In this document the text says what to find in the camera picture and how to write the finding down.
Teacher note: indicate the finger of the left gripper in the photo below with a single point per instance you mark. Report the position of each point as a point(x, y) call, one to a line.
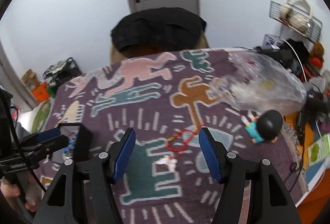
point(48, 136)
point(39, 145)

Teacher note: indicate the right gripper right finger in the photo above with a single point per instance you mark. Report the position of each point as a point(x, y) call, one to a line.
point(214, 154)

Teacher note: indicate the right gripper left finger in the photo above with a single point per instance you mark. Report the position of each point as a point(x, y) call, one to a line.
point(120, 154)

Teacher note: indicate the black white jewelry box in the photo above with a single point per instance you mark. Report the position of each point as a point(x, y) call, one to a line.
point(80, 139)

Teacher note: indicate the left hand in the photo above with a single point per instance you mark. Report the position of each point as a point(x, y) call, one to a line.
point(32, 196)

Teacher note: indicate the orange box on floor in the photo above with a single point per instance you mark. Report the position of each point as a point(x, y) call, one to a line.
point(41, 92)

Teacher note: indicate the black haired boy figurine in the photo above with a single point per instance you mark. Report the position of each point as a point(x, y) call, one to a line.
point(263, 127)

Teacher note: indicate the black shoe rack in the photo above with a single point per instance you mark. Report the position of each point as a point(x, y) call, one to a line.
point(61, 72)

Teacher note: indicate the purple patterned woven blanket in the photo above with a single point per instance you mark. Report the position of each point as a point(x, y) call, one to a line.
point(166, 98)

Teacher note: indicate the clear plastic bag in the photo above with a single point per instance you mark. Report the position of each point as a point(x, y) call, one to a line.
point(259, 84)

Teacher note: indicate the black garment on chair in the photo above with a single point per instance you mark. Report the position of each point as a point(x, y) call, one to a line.
point(171, 28)

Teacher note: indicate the brown plush toy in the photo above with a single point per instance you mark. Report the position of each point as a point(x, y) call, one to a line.
point(316, 55)

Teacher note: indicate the cream headphones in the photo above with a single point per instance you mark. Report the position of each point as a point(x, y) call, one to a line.
point(296, 20)

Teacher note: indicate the small blue wire basket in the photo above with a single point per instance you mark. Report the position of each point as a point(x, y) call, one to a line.
point(272, 41)

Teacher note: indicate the black wire wall basket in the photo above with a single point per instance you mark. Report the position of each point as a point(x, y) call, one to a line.
point(313, 34)

